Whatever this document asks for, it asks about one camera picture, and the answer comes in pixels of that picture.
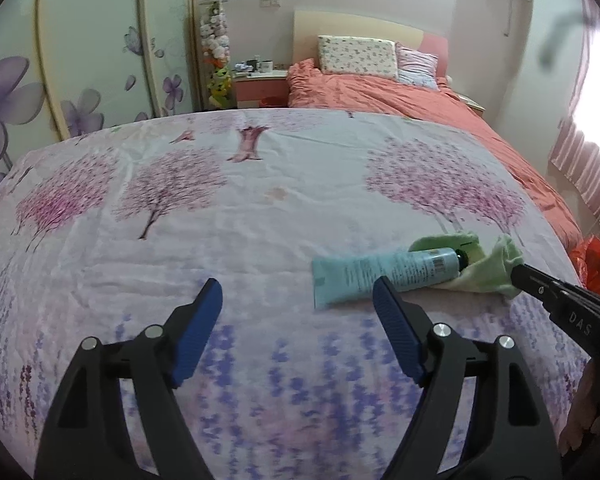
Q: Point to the flower printed wardrobe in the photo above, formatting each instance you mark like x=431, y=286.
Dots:
x=90, y=35

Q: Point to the pink nightstand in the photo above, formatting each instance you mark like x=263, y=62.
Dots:
x=257, y=87

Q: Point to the light green cloth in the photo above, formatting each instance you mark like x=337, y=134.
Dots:
x=490, y=272

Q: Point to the pink curtain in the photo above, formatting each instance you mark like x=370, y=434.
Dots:
x=585, y=160

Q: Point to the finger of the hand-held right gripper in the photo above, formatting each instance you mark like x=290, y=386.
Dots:
x=535, y=282

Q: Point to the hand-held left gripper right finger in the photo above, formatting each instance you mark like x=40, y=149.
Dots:
x=395, y=320

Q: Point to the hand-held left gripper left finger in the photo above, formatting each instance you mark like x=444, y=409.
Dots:
x=200, y=325

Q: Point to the red plastic bag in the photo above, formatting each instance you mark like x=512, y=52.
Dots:
x=595, y=265

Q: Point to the teal cream tube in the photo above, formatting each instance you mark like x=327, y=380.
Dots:
x=350, y=275

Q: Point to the wooden bedside table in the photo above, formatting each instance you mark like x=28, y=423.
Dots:
x=472, y=102

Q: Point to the yellow green plush toy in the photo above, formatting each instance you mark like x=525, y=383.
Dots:
x=219, y=85

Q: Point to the striped pillow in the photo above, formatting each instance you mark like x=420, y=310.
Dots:
x=417, y=67

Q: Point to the tree printed blanket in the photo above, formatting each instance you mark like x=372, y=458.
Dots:
x=230, y=240

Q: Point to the floral pillow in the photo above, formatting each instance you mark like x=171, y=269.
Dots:
x=357, y=55

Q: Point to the hanging column of plush toys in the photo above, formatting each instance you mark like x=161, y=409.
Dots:
x=215, y=30

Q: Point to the wall socket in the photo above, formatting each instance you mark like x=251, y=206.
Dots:
x=270, y=3

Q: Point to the orange duvet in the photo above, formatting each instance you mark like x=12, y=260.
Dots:
x=405, y=100

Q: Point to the white mug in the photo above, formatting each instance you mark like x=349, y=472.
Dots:
x=266, y=66

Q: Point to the beige pink headboard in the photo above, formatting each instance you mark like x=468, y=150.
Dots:
x=340, y=22

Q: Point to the person's right hand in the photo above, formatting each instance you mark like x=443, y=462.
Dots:
x=587, y=405

